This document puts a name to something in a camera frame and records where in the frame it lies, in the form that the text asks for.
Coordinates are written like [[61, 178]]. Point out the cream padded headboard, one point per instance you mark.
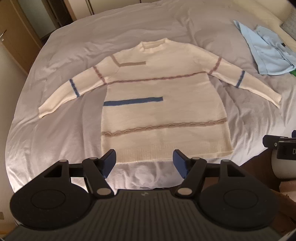
[[285, 17]]

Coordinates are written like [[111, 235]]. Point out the grey plaid pillow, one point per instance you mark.
[[290, 27]]

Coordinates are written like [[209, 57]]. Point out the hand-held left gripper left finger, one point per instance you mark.
[[108, 164]]

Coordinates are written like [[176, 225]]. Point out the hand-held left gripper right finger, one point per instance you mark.
[[181, 164]]

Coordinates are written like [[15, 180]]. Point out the light blue sweatshirt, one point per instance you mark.
[[266, 53]]

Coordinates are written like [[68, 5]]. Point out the green knit garment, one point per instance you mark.
[[294, 73]]

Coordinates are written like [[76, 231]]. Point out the white striped knit sweater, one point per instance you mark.
[[166, 97]]

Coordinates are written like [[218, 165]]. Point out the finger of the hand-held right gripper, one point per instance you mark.
[[270, 141]]

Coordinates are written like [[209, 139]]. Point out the brown wooden door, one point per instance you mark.
[[18, 34]]

